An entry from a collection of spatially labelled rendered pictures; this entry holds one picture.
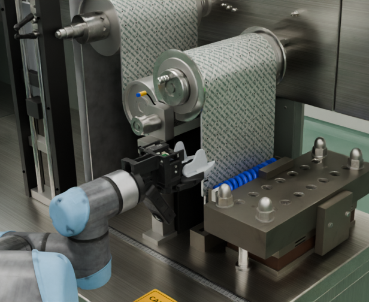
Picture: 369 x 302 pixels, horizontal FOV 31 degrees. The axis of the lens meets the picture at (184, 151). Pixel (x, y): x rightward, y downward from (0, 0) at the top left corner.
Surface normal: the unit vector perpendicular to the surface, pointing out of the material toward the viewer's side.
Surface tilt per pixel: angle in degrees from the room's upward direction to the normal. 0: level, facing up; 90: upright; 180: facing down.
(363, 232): 0
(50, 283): 32
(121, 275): 0
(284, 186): 0
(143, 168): 90
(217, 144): 90
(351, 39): 90
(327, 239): 90
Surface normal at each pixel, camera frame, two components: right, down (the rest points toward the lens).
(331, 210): 0.71, 0.27
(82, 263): -0.14, 0.37
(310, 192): -0.02, -0.91
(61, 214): -0.71, 0.29
